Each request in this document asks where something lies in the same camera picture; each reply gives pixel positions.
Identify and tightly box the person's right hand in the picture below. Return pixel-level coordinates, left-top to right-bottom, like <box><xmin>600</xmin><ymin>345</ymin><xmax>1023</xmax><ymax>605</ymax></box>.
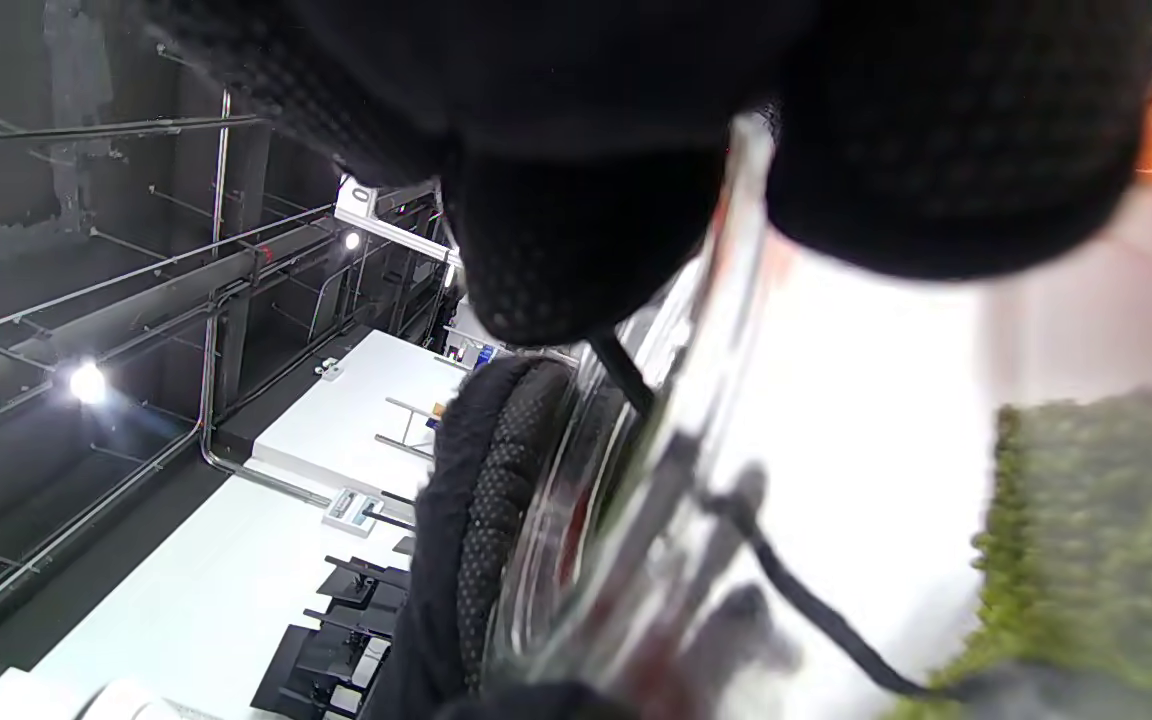
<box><xmin>136</xmin><ymin>0</ymin><xmax>1152</xmax><ymax>346</ymax></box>

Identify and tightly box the person's left hand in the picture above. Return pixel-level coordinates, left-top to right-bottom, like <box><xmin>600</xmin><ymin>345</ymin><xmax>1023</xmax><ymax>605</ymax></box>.
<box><xmin>361</xmin><ymin>355</ymin><xmax>637</xmax><ymax>720</ymax></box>

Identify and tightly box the black measuring scoop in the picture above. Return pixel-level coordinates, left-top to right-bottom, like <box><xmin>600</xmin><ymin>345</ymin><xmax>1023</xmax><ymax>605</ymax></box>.
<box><xmin>586</xmin><ymin>335</ymin><xmax>937</xmax><ymax>698</ymax></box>

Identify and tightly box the clear glass jar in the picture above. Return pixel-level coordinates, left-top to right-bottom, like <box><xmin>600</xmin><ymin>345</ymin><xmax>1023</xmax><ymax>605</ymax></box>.
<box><xmin>481</xmin><ymin>110</ymin><xmax>1152</xmax><ymax>720</ymax></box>

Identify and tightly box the pile of green mung beans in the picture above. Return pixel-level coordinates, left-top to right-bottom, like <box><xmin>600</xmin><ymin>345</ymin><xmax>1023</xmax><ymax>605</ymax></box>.
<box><xmin>886</xmin><ymin>385</ymin><xmax>1152</xmax><ymax>720</ymax></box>

